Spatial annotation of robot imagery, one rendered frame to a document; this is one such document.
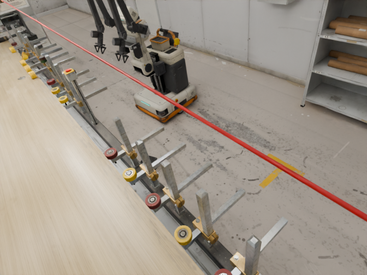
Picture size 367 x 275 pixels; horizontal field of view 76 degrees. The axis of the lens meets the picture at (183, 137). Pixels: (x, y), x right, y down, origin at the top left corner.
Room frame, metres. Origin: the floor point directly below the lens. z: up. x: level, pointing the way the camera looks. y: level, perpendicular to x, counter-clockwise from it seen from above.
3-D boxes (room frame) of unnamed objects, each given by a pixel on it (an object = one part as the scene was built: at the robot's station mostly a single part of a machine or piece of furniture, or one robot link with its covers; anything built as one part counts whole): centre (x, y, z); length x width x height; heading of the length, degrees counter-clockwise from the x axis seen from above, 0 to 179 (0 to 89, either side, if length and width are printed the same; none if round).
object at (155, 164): (1.03, 0.19, 0.83); 0.43 x 0.03 x 0.04; 122
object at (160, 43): (2.93, 0.05, 0.87); 0.23 x 0.15 x 0.11; 37
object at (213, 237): (0.55, -0.01, 0.80); 0.14 x 0.06 x 0.05; 32
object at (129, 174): (0.93, 0.35, 0.85); 0.08 x 0.08 x 0.11
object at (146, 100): (2.86, 0.14, 0.16); 0.67 x 0.64 x 0.25; 127
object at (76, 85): (1.80, 0.76, 0.93); 0.05 x 0.05 x 0.45; 32
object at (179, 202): (0.76, 0.12, 0.83); 0.14 x 0.06 x 0.05; 32
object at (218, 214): (0.61, -0.08, 0.80); 0.43 x 0.03 x 0.04; 122
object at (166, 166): (0.74, 0.11, 0.90); 0.04 x 0.04 x 0.48; 32
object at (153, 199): (0.72, 0.22, 0.85); 0.08 x 0.08 x 0.11
